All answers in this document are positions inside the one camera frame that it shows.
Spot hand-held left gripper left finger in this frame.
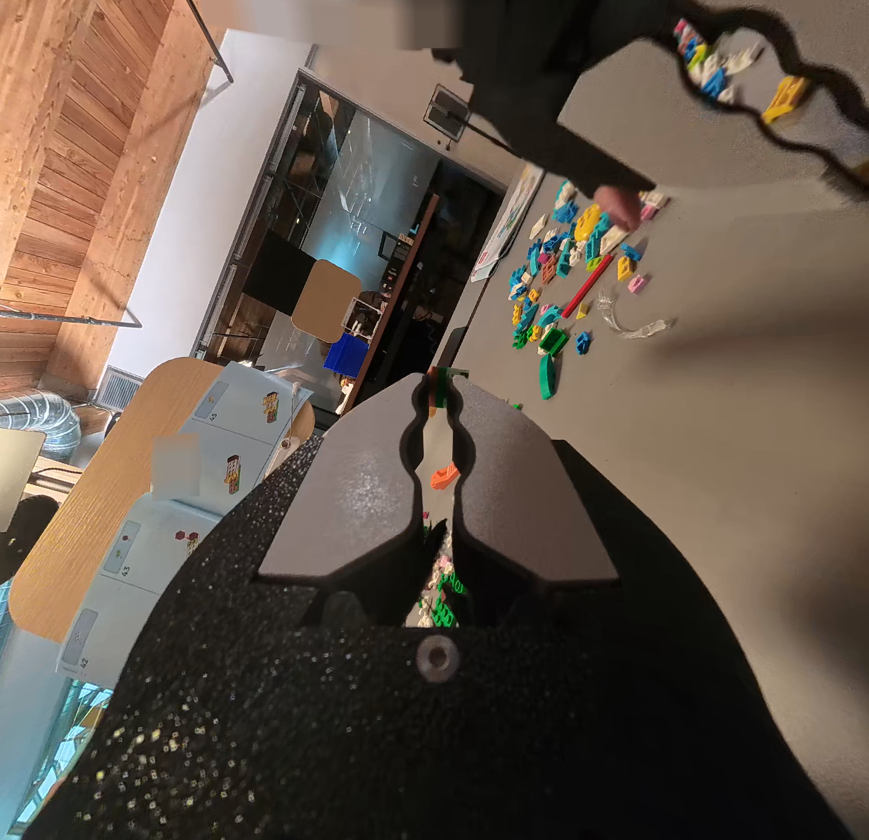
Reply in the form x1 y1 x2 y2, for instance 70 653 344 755
258 373 437 617

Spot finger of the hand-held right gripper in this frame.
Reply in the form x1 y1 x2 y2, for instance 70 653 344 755
671 0 869 111
557 38 869 206

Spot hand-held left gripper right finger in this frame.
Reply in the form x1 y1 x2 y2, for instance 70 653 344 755
449 377 619 624

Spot yellow grille brick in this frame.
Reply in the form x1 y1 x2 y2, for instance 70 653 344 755
760 76 813 124

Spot multicolour toy brick strip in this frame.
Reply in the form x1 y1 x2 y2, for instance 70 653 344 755
426 367 471 418

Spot grey desk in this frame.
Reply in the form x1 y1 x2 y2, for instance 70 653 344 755
434 12 869 840

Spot person's right hand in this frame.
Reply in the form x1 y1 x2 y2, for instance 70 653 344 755
592 183 644 234

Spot scattered green brown bricks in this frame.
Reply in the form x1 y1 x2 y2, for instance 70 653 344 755
406 511 469 629

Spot light blue instruction sheets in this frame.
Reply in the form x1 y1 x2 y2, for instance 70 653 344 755
57 361 315 685

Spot blue plastic bin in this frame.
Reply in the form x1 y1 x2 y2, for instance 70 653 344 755
324 333 368 374

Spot pile of blue white bricks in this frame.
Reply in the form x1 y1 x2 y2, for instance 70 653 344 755
509 19 764 355

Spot white instruction booklet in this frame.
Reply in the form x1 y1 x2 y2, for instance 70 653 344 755
470 164 546 283

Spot red toy bar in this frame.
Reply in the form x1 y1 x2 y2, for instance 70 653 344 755
562 255 614 318

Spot brown chair back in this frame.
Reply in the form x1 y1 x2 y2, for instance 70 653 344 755
292 259 363 344

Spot transparent curved plastic piece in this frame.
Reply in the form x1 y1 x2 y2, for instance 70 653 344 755
597 290 674 341

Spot glass partition window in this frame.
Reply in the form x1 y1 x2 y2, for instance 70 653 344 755
193 66 506 420

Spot black panel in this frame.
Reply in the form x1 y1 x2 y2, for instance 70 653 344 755
243 232 316 318

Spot wooden side table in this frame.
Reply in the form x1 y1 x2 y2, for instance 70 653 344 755
10 358 316 644

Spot dark rounded object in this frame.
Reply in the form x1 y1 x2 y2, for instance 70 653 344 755
0 494 59 583

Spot white light panel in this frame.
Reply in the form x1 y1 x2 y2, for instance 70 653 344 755
0 429 47 532

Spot thin metal rod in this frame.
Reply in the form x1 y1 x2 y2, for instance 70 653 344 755
170 0 234 84

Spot wall vent grille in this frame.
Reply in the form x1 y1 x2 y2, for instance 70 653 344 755
95 367 145 412

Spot silver ventilation duct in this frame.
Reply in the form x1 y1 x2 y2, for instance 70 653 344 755
0 391 82 468

